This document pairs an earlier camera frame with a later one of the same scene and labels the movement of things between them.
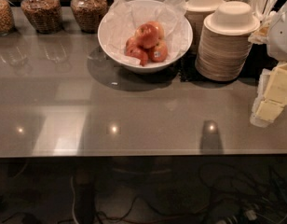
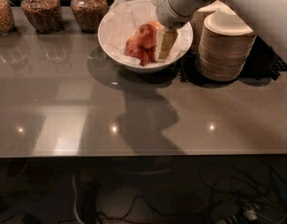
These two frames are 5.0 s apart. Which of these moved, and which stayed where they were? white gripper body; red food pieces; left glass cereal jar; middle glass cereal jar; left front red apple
Moved: white gripper body
Stayed: left glass cereal jar; middle glass cereal jar; left front red apple; red food pieces
